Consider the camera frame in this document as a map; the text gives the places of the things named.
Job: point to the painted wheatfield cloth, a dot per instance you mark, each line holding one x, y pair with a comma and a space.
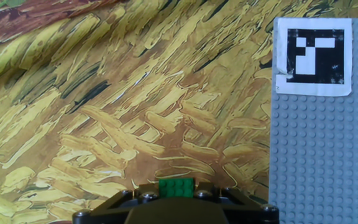
104, 93

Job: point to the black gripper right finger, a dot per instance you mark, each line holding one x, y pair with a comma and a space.
247, 209

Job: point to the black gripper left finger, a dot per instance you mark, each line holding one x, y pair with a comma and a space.
120, 205

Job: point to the green Lego plate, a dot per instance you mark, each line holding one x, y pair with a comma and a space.
176, 188

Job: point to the black white fiducial marker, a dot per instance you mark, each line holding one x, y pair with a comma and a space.
314, 56

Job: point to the grey Lego baseplate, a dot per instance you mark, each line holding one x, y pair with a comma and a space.
322, 155

